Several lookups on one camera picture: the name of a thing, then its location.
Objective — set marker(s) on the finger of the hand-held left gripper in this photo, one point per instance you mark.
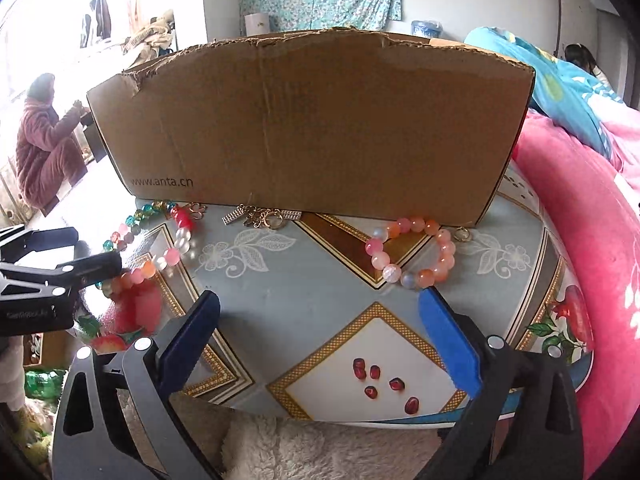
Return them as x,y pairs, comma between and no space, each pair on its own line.
90,267
45,239

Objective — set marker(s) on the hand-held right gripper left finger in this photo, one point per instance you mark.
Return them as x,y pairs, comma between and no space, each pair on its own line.
190,342

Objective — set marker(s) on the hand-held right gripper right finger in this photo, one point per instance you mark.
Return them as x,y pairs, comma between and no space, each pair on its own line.
450,345

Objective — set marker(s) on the gold openwork charm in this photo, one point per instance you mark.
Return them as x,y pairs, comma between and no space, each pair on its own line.
196,211

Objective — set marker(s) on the brown cardboard box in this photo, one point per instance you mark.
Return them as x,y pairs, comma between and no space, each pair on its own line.
310,125

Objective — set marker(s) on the green plastic bottle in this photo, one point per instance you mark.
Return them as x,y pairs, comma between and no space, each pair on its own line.
44,384

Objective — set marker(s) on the white fluffy cloth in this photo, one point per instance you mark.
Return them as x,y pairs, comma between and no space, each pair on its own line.
325,450

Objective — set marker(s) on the hot pink fleece blanket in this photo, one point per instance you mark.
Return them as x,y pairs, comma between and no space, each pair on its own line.
590,240

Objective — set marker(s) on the pile of clothes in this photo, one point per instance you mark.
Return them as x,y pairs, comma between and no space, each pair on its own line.
150,35

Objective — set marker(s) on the light pink patterned quilt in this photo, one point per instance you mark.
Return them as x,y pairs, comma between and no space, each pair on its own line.
622,140

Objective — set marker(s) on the blue patterned quilt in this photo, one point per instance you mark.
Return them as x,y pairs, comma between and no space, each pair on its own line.
555,80

